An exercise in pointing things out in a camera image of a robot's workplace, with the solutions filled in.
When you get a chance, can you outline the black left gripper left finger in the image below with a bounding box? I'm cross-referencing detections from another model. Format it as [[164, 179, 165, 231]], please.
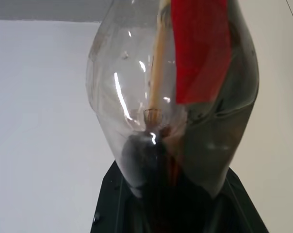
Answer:
[[90, 161, 144, 233]]

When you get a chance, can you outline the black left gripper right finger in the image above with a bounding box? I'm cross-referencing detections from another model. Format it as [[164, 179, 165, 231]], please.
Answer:
[[204, 167, 270, 233]]

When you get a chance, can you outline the cola bottle with red label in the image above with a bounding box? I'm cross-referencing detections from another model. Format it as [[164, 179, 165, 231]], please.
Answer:
[[85, 0, 260, 233]]

